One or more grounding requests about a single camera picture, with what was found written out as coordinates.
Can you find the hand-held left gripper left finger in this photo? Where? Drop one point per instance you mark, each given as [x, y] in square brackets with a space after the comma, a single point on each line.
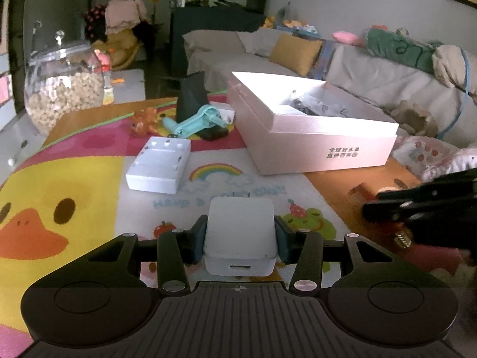
[199, 239]

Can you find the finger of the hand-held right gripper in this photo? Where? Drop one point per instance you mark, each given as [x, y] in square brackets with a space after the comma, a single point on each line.
[406, 193]
[387, 212]

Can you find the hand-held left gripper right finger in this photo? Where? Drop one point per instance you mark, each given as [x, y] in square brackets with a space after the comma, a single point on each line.
[283, 239]

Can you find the small brass threaded object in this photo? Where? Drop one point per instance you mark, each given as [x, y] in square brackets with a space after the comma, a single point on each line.
[400, 238]

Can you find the white cube charger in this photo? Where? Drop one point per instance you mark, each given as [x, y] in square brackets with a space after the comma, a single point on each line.
[240, 231]

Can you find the pink cardboard box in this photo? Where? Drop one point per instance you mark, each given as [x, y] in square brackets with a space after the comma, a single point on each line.
[316, 138]

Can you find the white plug adapter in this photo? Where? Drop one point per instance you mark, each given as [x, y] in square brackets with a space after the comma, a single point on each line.
[226, 113]

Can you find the floral blanket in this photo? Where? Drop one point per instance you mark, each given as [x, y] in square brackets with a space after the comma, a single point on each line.
[428, 153]

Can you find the brown plush toy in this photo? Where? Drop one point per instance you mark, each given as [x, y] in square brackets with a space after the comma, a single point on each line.
[413, 117]

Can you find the white power strip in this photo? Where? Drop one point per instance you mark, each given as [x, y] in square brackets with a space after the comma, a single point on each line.
[158, 164]

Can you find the teal handheld fan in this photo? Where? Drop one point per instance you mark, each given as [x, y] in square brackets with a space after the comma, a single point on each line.
[197, 121]

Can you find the printed cartoon play mat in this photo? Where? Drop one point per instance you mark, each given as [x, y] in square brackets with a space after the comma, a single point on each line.
[93, 179]

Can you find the orange dinosaur toy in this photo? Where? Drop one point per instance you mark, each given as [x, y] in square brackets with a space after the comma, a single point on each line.
[143, 121]

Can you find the dark grey pouch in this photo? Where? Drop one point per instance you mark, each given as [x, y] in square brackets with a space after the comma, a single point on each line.
[192, 97]

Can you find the green pillow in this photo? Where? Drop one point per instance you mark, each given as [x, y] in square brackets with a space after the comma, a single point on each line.
[402, 50]

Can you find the blue patterned cloth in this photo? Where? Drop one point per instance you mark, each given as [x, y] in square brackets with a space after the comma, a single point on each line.
[324, 59]

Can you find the pink plush toy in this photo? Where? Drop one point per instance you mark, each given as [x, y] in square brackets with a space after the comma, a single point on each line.
[346, 37]

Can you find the yellow cushion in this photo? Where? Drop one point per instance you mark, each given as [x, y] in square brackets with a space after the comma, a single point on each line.
[294, 52]

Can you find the beige sofa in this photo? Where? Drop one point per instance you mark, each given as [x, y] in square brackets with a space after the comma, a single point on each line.
[238, 63]

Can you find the small bottle with pink top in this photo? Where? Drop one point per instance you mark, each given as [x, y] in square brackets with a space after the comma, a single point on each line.
[106, 82]

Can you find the colourful toy pile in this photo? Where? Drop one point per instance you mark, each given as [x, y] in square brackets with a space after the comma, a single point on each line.
[294, 26]

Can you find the glass jar of snacks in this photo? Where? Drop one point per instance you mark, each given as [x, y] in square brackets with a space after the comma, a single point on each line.
[61, 89]

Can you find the yellow duck rocker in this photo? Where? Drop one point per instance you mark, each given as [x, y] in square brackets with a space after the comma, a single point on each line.
[119, 46]

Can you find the dark cabinet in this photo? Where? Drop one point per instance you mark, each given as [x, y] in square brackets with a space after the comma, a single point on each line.
[212, 26]

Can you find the pink clothes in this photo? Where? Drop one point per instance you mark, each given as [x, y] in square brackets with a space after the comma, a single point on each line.
[123, 13]

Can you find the black dotted cloth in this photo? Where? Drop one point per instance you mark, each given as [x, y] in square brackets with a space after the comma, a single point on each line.
[95, 18]

